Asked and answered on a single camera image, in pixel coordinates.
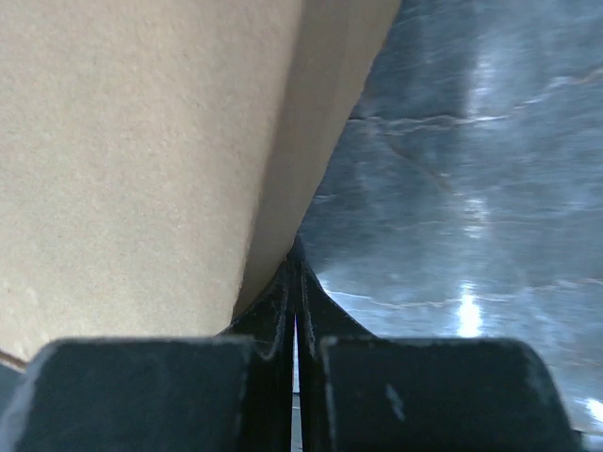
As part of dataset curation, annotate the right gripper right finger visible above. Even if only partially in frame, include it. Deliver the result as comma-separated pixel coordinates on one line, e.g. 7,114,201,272
296,264,579,451

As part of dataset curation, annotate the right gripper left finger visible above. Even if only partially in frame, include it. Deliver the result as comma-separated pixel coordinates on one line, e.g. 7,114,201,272
1,261,296,451

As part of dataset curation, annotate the large cardboard box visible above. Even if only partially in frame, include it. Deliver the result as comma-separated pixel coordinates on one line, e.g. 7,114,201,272
1,1,399,366

